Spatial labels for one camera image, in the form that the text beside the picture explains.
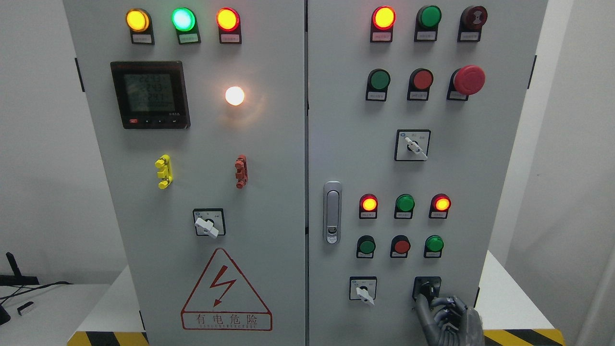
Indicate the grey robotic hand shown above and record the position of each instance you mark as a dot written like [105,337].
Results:
[448,321]

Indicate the black rotary knob switch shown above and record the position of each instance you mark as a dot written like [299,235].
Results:
[428,286]

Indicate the white table with hazard stripes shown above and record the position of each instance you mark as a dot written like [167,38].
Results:
[509,316]

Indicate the green push button lower right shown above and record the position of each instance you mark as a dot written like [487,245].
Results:
[433,247]

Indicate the green push button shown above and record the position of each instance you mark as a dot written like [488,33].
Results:
[377,83]
[433,247]
[365,248]

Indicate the red push button lower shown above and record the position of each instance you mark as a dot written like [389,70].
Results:
[400,246]

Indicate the red push button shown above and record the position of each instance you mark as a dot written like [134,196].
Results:
[400,246]
[419,85]

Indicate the green push button lower left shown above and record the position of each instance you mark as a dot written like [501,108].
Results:
[365,248]

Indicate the red indicator middle right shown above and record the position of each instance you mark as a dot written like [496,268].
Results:
[440,206]

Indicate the green indicator middle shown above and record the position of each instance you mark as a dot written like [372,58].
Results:
[404,207]

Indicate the red lit indicator middle left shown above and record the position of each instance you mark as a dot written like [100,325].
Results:
[368,207]

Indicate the grey electrical cabinet right door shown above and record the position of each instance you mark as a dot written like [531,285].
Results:
[352,140]

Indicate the grey electrical cabinet door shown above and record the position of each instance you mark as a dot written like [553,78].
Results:
[352,140]
[265,220]

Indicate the red electric hazard warning sticker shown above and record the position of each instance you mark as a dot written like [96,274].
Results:
[223,299]

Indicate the red emergency stop mushroom button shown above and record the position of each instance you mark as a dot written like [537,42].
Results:
[465,82]

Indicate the red push button upper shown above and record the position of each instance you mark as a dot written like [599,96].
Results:
[419,85]

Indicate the green push button upper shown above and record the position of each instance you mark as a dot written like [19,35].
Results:
[377,83]

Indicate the red terminal connector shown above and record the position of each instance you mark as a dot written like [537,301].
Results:
[241,173]

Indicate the dark red buzzer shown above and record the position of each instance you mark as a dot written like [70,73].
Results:
[471,22]

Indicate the green indicator top right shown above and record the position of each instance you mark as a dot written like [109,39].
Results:
[427,24]

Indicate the red lit indicator top right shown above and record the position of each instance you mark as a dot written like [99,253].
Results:
[382,24]

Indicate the white glowing lamp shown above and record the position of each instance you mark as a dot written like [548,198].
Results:
[235,96]

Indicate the yellow terminal connector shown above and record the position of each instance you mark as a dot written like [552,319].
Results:
[163,164]

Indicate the grey electrical cabinet left door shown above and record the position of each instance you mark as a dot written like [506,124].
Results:
[265,220]

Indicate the red lit indicator light left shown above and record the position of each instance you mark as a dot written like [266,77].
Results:
[229,29]

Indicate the black digital power meter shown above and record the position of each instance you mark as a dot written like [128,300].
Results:
[151,94]

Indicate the green lit indicator light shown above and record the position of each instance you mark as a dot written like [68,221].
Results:
[186,27]

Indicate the small white black adapter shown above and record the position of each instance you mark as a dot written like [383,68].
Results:
[25,308]

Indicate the yellow indicator light top left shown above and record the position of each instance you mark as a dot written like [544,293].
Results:
[140,25]

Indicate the black object at left edge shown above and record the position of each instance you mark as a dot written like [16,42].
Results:
[4,316]

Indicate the black device with antenna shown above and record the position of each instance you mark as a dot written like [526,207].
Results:
[17,278]

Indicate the white selector switch lower right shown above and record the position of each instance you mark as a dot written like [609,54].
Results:
[363,289]

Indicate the white selector switch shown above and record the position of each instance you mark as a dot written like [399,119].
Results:
[363,289]
[412,145]

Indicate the silver door handle lock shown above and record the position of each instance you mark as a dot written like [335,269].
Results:
[332,193]

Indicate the white selector switch upper right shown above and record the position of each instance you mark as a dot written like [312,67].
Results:
[412,145]

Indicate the white selector switch left door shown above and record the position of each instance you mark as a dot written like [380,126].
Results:
[209,222]

